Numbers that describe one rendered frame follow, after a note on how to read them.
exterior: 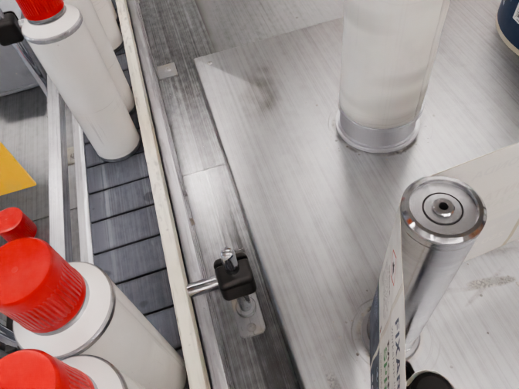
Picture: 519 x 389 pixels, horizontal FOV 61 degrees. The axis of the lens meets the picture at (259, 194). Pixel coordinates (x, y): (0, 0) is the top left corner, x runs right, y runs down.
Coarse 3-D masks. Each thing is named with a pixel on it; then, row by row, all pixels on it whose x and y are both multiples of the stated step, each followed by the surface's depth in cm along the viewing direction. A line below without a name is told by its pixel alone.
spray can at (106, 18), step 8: (96, 0) 55; (104, 0) 57; (96, 8) 56; (104, 8) 57; (104, 16) 57; (112, 16) 59; (104, 24) 58; (112, 24) 59; (112, 32) 59; (120, 32) 62; (112, 40) 60; (120, 40) 61; (112, 48) 61; (120, 48) 62
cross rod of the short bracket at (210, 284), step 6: (192, 282) 37; (198, 282) 37; (204, 282) 37; (210, 282) 36; (216, 282) 36; (186, 288) 37; (192, 288) 36; (198, 288) 36; (204, 288) 36; (210, 288) 36; (216, 288) 37; (192, 294) 36; (198, 294) 37
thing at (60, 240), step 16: (48, 80) 46; (48, 96) 44; (48, 112) 43; (64, 112) 45; (48, 128) 42; (64, 128) 43; (64, 144) 41; (64, 160) 40; (64, 176) 39; (64, 192) 38; (64, 208) 36; (64, 224) 35; (64, 240) 34; (64, 256) 33
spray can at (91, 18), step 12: (72, 0) 41; (84, 0) 42; (84, 12) 43; (96, 12) 45; (96, 24) 45; (96, 36) 45; (108, 48) 47; (108, 60) 47; (120, 72) 50; (120, 84) 50; (132, 96) 53; (132, 108) 53
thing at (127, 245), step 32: (96, 160) 50; (128, 160) 50; (96, 192) 48; (128, 192) 47; (96, 224) 45; (128, 224) 44; (96, 256) 43; (128, 256) 42; (160, 256) 42; (128, 288) 40; (160, 288) 40; (160, 320) 38
